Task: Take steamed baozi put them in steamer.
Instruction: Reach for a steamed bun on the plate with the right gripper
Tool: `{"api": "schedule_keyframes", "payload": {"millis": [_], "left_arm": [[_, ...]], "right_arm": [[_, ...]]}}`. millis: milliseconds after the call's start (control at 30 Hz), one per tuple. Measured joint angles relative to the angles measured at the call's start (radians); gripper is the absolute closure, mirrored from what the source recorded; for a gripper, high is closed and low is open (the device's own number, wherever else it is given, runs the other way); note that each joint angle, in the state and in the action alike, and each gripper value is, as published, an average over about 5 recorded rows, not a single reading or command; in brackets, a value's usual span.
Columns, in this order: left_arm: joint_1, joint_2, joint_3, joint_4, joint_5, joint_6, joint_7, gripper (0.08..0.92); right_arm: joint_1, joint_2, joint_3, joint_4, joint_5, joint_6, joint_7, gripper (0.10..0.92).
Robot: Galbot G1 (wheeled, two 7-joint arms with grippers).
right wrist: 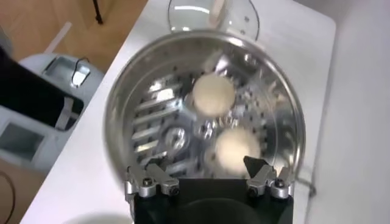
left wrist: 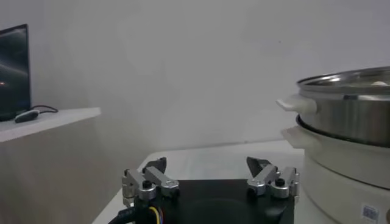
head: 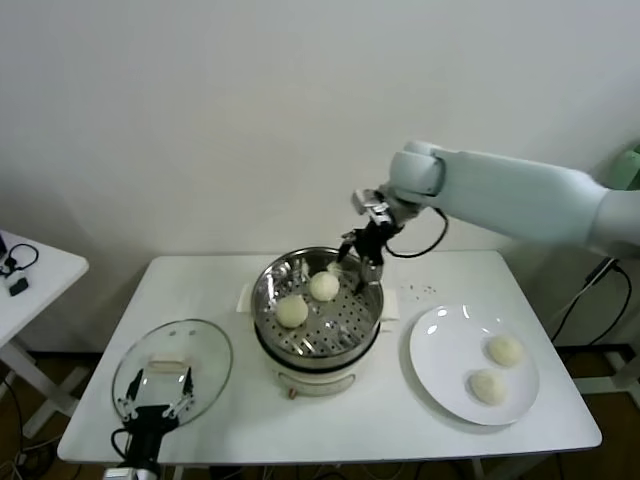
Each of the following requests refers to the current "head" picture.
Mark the white rectangular work table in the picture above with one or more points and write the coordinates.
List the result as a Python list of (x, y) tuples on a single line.
[(200, 285)]

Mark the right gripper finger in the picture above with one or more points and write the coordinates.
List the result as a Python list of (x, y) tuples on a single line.
[(372, 272), (347, 242)]

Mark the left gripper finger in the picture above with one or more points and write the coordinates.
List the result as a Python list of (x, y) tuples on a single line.
[(188, 385), (135, 387)]

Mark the small white side table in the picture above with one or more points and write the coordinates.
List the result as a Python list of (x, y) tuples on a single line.
[(50, 270)]

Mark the large white round plate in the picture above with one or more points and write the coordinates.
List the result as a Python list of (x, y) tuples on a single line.
[(440, 360)]

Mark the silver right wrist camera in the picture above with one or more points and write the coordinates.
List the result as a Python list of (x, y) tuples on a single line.
[(367, 202)]

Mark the white stand frame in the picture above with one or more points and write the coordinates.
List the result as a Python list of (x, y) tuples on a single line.
[(620, 370)]

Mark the white electric cooker base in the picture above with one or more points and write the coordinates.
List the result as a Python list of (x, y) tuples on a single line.
[(315, 382)]

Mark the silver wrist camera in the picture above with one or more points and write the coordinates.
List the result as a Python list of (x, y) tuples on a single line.
[(120, 475), (367, 202)]

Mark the pale green appliance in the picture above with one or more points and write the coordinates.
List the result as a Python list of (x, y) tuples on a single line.
[(631, 165)]

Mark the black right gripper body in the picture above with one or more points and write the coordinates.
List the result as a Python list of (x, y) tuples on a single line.
[(372, 242)]

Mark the perforated steel steamer basket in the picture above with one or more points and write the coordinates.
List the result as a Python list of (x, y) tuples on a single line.
[(265, 300)]

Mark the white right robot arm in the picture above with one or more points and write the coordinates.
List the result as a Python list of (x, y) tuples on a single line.
[(500, 195)]

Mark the round glass pot lid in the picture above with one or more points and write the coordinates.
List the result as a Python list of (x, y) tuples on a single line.
[(200, 345)]

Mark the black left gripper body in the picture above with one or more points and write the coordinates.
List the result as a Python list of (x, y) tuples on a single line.
[(147, 430)]

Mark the small black box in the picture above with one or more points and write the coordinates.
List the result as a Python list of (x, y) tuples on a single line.
[(19, 288)]

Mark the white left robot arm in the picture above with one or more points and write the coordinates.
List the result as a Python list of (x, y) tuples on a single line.
[(149, 474)]

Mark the white steamed baozi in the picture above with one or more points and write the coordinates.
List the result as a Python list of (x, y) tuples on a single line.
[(506, 351), (487, 387), (292, 311), (324, 287)]

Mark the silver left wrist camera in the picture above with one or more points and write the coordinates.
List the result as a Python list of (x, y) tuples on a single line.
[(120, 475)]

